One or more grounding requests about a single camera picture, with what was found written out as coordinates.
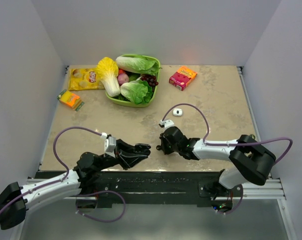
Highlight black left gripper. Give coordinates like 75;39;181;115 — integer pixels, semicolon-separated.
94;139;148;172

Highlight white earbud charging case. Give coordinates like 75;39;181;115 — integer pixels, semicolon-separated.
172;108;183;117

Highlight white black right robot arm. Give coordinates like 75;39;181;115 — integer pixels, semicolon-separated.
156;126;276;197

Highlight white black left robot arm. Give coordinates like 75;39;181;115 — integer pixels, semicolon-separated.
0;137;151;230

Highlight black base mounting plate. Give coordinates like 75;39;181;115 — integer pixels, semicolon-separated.
34;170;242;208

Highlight green plastic bowl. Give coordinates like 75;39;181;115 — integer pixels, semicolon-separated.
106;54;161;108

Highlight green lettuce front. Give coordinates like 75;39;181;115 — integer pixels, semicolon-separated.
120;79;153;105

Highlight green lettuce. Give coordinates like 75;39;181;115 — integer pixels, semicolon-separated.
120;79;153;105
115;55;161;76

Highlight dark red grapes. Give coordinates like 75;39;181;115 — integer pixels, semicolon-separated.
140;74;159;88

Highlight pink orange snack box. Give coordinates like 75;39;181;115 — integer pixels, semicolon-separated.
168;66;198;91

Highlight red onion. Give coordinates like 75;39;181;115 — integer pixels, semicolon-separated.
117;73;129;86

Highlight green lettuce back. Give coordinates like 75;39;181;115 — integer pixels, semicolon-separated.
115;55;161;76

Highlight red tomato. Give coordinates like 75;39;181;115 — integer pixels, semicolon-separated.
118;69;126;75

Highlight orange green sponge pack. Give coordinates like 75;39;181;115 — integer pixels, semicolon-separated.
57;89;85;111

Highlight yellow napa cabbage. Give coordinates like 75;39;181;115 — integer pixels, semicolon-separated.
95;57;121;97

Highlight yellow Lays chips bag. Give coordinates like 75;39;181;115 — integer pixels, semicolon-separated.
68;68;105;91

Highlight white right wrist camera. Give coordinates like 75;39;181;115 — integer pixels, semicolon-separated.
159;119;175;130

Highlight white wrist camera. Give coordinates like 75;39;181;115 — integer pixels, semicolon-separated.
159;119;175;130
100;132;117;158

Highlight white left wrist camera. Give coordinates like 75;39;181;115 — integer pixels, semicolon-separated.
100;132;117;158

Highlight purple cable loop front left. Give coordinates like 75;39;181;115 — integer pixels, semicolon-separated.
70;190;127;223

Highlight purple cable loop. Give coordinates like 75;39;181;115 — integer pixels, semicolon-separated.
70;190;127;223
214;183;244;215

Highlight purple cable loop front right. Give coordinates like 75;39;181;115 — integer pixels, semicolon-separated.
214;183;244;215

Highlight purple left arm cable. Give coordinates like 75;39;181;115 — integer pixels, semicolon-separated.
0;126;103;225

